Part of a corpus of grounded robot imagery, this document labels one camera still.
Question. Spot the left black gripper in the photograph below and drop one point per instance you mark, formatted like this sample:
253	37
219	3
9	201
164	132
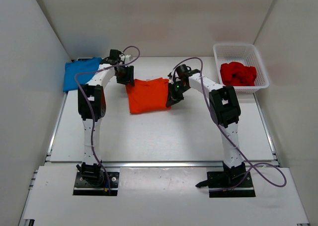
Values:
126	75

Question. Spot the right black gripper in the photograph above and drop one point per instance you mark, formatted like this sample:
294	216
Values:
174	94

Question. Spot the orange t shirt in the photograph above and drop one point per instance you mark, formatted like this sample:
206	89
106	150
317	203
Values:
148	95

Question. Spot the red t shirt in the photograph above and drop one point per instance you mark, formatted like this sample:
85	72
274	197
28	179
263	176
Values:
237	74

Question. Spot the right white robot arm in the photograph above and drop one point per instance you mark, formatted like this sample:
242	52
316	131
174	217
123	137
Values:
224	109

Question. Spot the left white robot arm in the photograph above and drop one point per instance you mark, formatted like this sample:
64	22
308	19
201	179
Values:
92	102

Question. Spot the white plastic basket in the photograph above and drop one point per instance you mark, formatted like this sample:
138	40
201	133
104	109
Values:
246	54

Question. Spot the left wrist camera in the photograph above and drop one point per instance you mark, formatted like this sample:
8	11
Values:
125	58

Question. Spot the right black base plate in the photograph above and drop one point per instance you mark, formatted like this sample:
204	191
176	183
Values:
220	187

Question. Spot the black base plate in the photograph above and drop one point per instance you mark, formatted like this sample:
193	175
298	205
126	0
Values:
220	187
84	188

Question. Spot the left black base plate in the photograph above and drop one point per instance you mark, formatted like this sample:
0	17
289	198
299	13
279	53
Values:
84	188

